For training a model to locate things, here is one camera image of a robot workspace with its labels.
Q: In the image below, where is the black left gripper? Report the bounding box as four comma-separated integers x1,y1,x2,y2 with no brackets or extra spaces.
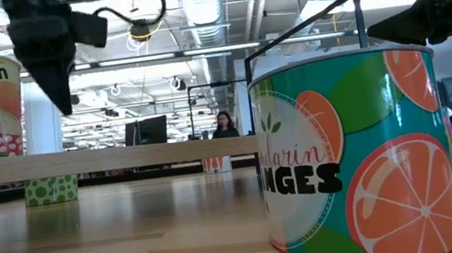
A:
2,0,89,124

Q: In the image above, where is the green polka dot can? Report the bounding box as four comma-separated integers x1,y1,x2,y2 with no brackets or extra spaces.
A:
21,172,82,209

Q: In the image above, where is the large silver ceiling duct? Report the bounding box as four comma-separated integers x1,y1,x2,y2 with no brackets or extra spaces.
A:
175,0,248,123

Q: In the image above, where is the wooden shelf board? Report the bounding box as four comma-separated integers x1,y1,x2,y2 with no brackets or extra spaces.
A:
0,116,260,192

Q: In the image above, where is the black computer monitor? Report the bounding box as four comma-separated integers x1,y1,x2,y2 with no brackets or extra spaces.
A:
121,114,172,150

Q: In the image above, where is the mandarin oranges can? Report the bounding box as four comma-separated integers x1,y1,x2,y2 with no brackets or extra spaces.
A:
243,36,452,253

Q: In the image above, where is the person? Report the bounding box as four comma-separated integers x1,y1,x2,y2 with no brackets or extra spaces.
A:
207,108,241,141

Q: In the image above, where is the black overhead camera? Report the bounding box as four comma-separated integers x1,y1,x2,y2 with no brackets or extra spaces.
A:
128,19,154,43

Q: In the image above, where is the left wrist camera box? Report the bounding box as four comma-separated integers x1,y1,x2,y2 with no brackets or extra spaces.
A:
69,7,113,52

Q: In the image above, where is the white column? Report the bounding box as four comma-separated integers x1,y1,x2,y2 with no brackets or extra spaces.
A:
17,78,66,157

